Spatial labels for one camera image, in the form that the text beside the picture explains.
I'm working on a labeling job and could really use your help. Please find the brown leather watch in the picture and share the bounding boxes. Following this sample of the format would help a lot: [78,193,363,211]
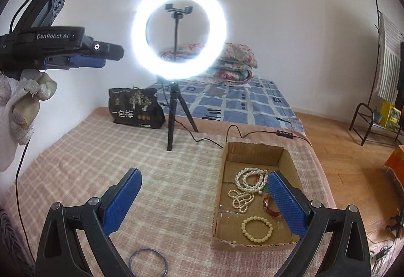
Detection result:
[263,194,282,217]

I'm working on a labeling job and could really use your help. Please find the long white pearl necklace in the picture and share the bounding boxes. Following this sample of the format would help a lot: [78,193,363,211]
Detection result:
[234,167,269,193]

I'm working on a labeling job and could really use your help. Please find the thin dark bangle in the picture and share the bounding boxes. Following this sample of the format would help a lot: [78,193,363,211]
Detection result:
[128,248,168,276]

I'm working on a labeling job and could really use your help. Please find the red cord jade pendant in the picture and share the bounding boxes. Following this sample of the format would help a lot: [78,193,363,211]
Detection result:
[223,167,269,194]

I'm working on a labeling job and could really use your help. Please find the left hand in white glove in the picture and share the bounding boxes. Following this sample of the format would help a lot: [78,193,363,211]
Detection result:
[0,69,58,172]

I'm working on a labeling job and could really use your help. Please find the brown cardboard box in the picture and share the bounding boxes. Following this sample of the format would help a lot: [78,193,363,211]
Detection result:
[212,142,302,252]

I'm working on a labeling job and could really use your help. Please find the black printed gift bag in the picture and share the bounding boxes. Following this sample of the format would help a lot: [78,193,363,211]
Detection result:
[108,87,166,129]

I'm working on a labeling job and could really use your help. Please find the black clamp on floor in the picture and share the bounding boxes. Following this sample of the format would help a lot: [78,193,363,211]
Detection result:
[386,215,404,239]

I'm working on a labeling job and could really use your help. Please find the orange cloth covered table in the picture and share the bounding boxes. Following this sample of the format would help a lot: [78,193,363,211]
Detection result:
[382,145,404,189]

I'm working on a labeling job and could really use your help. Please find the blue patterned bed sheet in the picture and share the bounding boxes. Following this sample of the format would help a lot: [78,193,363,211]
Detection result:
[145,75,306,134]

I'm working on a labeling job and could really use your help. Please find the black tripod stand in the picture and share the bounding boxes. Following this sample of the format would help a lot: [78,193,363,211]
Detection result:
[158,77,198,151]

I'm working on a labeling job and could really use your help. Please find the black clothes rack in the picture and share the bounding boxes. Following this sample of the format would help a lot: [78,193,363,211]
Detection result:
[349,10,403,146]

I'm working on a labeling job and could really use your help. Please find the black phone holder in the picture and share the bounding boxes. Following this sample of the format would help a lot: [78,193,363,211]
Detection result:
[164,3,193,61]

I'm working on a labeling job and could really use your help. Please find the yellow box on rack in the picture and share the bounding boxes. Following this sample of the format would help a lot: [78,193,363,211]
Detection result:
[380,101,401,130]

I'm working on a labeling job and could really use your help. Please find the dark hanging clothes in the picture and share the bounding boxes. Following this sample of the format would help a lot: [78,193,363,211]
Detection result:
[395,42,404,110]

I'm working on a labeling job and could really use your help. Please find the folded floral quilt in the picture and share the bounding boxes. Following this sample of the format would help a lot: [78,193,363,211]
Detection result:
[160,43,258,86]

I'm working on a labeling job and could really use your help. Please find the striped hanging towel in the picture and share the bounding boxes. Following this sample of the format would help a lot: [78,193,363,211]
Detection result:
[376,12,403,103]

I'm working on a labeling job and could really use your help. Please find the cream bead bracelet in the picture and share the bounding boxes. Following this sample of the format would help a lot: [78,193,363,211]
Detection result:
[240,215,275,244]

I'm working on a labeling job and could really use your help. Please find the small pearl necklace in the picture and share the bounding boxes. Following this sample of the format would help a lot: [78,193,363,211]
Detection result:
[227,189,256,214]

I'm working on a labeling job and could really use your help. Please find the black ring light cable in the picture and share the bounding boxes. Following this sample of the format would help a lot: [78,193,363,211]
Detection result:
[174,118,314,150]

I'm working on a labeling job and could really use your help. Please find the white ring light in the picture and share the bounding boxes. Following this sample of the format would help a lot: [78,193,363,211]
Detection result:
[131,0,227,80]

